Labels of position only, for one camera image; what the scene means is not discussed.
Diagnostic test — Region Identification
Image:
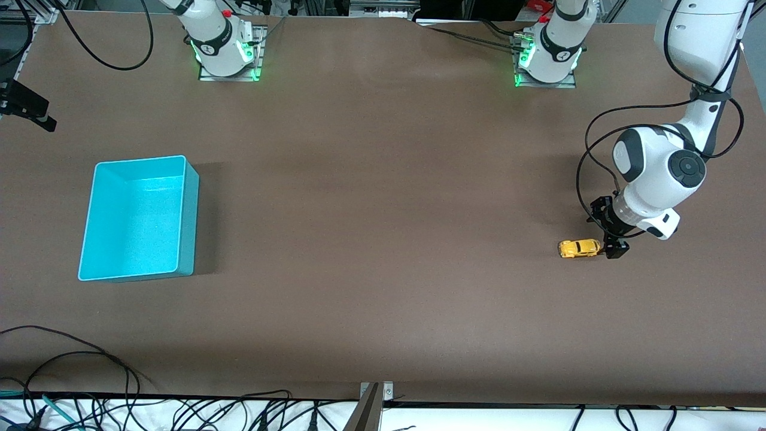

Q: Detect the long black table cable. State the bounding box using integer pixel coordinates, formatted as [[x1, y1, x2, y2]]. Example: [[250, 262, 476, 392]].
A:
[[426, 26, 527, 52]]

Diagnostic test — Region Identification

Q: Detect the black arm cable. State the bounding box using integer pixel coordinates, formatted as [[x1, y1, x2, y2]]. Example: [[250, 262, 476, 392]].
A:
[[576, 0, 746, 240], [54, 0, 155, 72]]

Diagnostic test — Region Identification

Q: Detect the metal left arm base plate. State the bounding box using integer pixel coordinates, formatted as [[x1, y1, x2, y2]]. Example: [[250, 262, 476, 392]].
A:
[[513, 33, 578, 89]]

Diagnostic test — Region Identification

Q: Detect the thin grey base cable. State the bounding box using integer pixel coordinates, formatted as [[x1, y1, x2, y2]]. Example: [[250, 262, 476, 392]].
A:
[[242, 17, 287, 48]]

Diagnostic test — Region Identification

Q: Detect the black hanging cable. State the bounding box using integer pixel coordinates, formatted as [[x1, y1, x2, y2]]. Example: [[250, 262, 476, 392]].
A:
[[0, 0, 32, 68]]

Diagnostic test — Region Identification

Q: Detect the silver metal bracket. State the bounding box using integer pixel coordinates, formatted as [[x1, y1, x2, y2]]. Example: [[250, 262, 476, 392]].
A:
[[360, 381, 394, 403]]

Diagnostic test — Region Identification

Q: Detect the yellow beetle toy car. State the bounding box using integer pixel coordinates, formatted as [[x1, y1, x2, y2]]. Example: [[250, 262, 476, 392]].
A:
[[558, 238, 602, 259]]

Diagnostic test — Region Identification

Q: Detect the turquoise plastic bin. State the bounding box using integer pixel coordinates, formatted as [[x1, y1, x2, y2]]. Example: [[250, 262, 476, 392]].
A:
[[78, 155, 200, 282]]

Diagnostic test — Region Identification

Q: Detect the black looped cable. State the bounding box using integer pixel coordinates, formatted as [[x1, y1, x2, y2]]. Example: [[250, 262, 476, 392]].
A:
[[0, 325, 142, 420]]

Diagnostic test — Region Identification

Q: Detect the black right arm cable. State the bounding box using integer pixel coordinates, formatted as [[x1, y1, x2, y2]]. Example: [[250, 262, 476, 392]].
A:
[[54, 0, 155, 72]]

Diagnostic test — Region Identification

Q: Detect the brown table cover mat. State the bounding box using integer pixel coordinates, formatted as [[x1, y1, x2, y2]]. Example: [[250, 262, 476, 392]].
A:
[[0, 11, 766, 408]]

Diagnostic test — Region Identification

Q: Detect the aluminium frame profile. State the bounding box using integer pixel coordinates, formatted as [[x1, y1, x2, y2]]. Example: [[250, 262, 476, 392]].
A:
[[0, 0, 60, 25]]

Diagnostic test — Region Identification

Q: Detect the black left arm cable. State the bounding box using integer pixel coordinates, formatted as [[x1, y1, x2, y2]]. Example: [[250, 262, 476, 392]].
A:
[[576, 0, 746, 240]]

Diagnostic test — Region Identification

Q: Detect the grey metal bar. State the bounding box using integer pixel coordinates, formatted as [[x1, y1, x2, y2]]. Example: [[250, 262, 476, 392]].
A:
[[342, 383, 384, 431]]

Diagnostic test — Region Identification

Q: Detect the teal cable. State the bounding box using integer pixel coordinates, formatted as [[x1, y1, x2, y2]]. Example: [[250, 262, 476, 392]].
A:
[[0, 389, 87, 431]]

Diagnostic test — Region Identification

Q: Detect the short black table cable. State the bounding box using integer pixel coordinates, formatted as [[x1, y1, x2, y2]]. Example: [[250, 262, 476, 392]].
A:
[[476, 17, 527, 38]]

